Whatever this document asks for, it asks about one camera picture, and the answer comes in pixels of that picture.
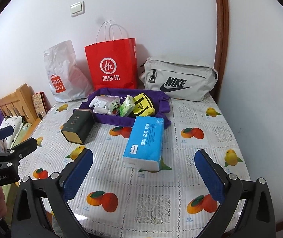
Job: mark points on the yellow black-striped sock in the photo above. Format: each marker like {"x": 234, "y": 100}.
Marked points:
{"x": 142, "y": 104}

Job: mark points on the dark green tea box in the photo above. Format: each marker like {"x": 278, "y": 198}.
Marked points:
{"x": 75, "y": 125}

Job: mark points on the purple towel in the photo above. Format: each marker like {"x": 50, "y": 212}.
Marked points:
{"x": 116, "y": 122}

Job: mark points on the patterned flat box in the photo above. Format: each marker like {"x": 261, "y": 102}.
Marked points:
{"x": 38, "y": 104}

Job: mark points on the white glove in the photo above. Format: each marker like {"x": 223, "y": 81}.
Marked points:
{"x": 101, "y": 101}

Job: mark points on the grey waist bag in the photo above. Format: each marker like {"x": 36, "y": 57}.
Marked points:
{"x": 193, "y": 74}

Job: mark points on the white plastic shopping bag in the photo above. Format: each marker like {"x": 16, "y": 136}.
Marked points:
{"x": 67, "y": 67}

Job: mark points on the blue tissue pack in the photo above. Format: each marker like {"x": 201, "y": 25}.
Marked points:
{"x": 143, "y": 138}

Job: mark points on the wooden headboard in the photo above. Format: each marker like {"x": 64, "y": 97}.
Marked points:
{"x": 20, "y": 99}

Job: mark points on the white dotted pillow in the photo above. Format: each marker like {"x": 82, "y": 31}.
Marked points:
{"x": 11, "y": 124}

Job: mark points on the light green bedsheet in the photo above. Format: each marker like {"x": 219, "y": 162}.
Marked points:
{"x": 9, "y": 192}

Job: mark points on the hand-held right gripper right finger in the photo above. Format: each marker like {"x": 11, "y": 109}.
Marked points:
{"x": 209, "y": 176}

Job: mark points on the bright green tissue packet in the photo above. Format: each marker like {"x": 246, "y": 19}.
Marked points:
{"x": 126, "y": 107}

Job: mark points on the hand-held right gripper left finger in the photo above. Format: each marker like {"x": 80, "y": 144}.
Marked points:
{"x": 78, "y": 176}

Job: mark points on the fruit-print tablecloth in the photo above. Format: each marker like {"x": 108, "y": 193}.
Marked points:
{"x": 156, "y": 183}

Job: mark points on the brown wooden door frame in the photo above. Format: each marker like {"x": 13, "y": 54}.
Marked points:
{"x": 221, "y": 29}

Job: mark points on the red paper shopping bag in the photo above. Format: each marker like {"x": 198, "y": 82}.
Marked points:
{"x": 111, "y": 54}

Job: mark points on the white light switch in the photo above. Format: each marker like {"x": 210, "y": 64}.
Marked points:
{"x": 77, "y": 9}

